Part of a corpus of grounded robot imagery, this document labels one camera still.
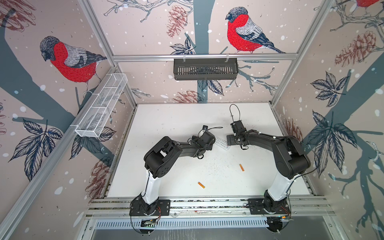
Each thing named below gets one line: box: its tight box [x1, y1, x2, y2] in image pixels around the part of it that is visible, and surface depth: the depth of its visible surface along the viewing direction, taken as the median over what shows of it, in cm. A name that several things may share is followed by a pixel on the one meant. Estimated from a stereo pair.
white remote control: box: [214, 137, 230, 151], surface depth 97 cm
